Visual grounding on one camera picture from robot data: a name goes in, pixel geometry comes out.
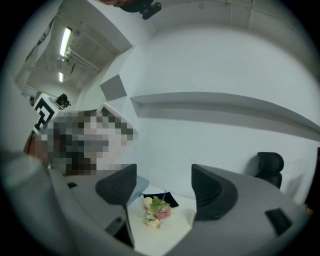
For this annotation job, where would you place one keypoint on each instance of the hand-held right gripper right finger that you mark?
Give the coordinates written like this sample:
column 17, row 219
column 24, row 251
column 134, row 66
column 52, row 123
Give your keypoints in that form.
column 215, row 197

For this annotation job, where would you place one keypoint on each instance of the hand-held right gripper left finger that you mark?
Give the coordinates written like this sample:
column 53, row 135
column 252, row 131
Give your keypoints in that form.
column 115, row 187

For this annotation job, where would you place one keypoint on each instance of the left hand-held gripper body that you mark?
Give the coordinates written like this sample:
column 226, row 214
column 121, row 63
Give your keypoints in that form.
column 43, row 110

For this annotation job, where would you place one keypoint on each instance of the person's left forearm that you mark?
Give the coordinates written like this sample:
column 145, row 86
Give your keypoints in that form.
column 35, row 147

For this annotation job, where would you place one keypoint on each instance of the fluorescent ceiling light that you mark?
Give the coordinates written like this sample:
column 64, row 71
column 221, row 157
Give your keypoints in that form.
column 61, row 77
column 66, row 41

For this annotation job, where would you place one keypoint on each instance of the black notebook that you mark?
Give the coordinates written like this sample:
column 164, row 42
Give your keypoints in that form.
column 172, row 198

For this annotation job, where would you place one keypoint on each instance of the flower bouquet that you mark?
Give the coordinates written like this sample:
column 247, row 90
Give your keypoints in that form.
column 157, row 211

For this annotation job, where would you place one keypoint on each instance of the white table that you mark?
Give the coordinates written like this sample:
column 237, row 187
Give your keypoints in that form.
column 175, row 232

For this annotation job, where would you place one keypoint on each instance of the black office chair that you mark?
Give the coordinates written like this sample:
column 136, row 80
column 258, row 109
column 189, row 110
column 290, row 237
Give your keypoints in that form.
column 271, row 165

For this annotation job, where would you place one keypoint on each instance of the person's white shirt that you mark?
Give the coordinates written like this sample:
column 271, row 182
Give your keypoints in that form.
column 17, row 175

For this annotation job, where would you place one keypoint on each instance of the black head-mounted camera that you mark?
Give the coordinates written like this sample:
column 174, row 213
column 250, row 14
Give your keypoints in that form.
column 140, row 7

